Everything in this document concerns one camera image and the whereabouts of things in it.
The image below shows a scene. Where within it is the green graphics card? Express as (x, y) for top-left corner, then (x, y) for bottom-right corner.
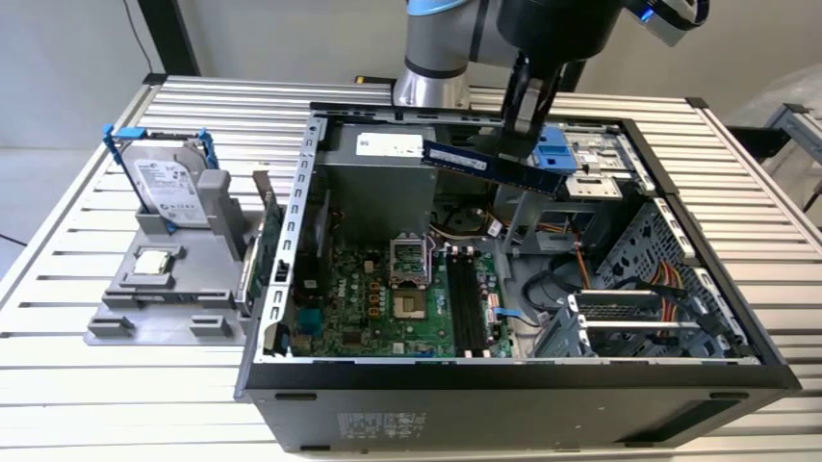
(233, 168), (289, 319)

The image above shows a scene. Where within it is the grey metal disk bay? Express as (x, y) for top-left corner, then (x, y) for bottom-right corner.
(530, 288), (727, 358)

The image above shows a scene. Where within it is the blue plastic drive latch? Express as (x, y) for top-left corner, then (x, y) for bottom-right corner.
(530, 125), (573, 174)

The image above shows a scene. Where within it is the translucent plastic sheet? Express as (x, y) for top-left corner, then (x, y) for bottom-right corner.
(724, 62), (822, 131)

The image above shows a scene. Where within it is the CPU socket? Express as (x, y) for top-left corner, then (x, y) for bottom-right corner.
(392, 287), (429, 321)

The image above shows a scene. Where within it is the black round cooler fan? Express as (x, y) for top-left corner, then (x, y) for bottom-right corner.
(434, 204), (493, 237)

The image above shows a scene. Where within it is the grey power supply unit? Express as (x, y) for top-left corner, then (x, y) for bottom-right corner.
(317, 122), (441, 242)

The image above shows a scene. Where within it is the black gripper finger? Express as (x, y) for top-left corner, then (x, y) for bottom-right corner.
(497, 47), (565, 163)

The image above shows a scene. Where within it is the dark blue RAM stick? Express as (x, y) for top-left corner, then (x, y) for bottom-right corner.
(420, 139), (566, 194)

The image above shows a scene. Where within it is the black metal frame post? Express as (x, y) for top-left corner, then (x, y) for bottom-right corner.
(135, 0), (201, 78)
(554, 57), (589, 92)

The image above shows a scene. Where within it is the green motherboard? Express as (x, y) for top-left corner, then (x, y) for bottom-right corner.
(288, 230), (514, 360)

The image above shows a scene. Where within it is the black open PC case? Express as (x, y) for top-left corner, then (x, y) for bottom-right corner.
(230, 98), (804, 454)

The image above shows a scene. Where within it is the silver metal drive cage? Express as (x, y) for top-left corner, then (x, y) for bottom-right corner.
(493, 123), (643, 254)

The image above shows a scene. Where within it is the hard disk in blue carrier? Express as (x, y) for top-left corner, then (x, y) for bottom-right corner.
(99, 123), (222, 235)

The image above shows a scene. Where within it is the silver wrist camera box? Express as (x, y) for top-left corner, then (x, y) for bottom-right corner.
(637, 0), (715, 48)

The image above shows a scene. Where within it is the thin orange wire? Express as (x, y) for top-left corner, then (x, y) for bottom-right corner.
(573, 243), (592, 291)

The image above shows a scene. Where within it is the thin black wall cable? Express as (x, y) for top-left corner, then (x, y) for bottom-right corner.
(122, 0), (155, 78)

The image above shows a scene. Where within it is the grey plastic parts rack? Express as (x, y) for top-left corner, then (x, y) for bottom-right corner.
(85, 167), (257, 347)

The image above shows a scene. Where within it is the silver CPU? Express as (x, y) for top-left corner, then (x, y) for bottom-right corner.
(130, 249), (174, 275)

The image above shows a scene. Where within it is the orange yellow red wire bundle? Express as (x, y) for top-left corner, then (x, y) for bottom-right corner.
(643, 262), (687, 338)

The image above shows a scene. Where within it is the metal socket cover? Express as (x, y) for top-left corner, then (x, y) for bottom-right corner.
(389, 231), (430, 289)

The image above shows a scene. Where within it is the aluminium frame table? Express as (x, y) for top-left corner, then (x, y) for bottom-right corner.
(760, 103), (822, 213)

